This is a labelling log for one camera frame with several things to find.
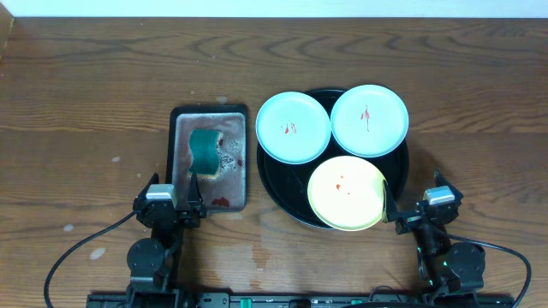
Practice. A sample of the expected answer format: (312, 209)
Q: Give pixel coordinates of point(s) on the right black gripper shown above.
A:
(390, 214)

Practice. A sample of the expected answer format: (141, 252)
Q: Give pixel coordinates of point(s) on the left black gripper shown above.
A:
(169, 212)

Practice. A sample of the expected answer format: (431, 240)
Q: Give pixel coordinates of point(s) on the green yellow sponge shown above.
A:
(203, 146)

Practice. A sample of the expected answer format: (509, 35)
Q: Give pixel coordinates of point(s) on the yellow plate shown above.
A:
(347, 193)

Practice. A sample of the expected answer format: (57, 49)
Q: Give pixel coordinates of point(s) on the light blue plate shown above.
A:
(293, 128)
(369, 121)

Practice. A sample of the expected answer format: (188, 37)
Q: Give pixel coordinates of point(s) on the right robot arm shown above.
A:
(451, 269)

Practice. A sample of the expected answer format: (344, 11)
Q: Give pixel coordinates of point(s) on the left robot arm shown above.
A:
(153, 261)

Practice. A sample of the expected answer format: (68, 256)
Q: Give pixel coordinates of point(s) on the black rectangular soapy tray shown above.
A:
(227, 190)

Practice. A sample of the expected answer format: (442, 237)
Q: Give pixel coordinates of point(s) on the black round tray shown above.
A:
(287, 183)

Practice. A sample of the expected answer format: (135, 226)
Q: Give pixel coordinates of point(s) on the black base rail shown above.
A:
(224, 300)

